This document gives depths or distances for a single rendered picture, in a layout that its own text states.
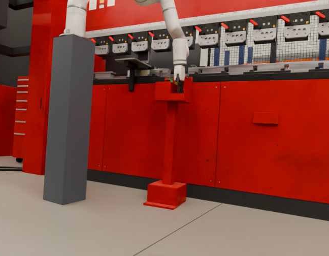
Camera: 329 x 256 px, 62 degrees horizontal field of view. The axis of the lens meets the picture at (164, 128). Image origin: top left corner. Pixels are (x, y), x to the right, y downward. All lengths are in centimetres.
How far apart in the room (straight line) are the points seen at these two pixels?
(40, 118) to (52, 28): 83
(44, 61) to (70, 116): 117
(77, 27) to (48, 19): 106
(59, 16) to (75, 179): 170
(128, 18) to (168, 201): 160
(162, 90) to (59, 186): 85
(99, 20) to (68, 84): 117
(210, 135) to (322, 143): 67
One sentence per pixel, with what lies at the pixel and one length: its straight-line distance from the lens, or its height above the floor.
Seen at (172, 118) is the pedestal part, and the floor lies 55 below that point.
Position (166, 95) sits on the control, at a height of 69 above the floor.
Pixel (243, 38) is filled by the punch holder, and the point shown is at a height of 115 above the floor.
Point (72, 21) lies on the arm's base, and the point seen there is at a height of 109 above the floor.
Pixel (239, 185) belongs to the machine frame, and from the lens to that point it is 191.
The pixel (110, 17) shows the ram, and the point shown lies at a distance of 269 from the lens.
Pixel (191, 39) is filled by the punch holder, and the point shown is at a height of 118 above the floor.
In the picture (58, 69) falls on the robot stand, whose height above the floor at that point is 80.
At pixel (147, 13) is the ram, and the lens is 248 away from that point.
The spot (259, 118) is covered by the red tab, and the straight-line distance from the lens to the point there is 185.
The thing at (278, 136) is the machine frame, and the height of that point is 47.
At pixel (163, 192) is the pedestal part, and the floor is 8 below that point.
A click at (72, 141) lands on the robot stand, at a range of 172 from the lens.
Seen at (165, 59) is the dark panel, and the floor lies 120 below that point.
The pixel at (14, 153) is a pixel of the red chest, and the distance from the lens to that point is 361.
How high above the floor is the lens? 46
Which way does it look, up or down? 1 degrees up
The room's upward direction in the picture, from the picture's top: 3 degrees clockwise
